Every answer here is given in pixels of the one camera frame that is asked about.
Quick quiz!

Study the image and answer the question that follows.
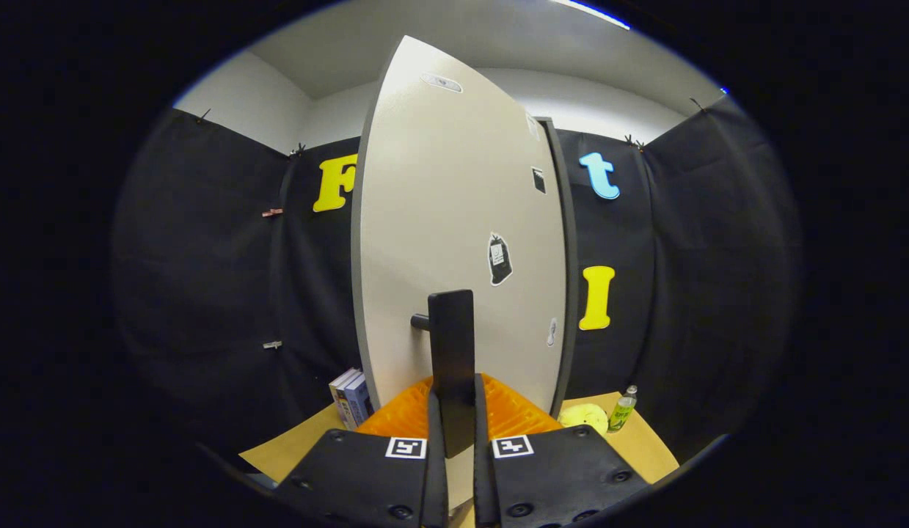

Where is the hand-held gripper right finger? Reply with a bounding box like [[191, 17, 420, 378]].
[[472, 373, 649, 528]]

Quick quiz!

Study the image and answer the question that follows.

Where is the beige shoe cabinet door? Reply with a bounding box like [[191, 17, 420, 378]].
[[350, 34, 570, 510]]

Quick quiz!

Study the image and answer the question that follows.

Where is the white cover book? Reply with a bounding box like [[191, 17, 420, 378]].
[[328, 367, 359, 430]]

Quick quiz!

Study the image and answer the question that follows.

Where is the green drink bottle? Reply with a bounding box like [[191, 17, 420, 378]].
[[608, 385, 638, 433]]

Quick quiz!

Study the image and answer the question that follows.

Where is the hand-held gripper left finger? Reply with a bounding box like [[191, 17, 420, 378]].
[[274, 375, 449, 528]]

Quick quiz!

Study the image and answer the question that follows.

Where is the black backdrop cloth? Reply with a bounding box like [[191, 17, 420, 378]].
[[109, 95, 803, 470]]

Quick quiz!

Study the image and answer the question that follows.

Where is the grey shoe cabinet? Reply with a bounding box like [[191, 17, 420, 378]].
[[535, 116, 581, 420]]

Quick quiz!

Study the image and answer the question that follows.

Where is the yellow plush toy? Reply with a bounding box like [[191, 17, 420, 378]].
[[558, 403, 609, 435]]

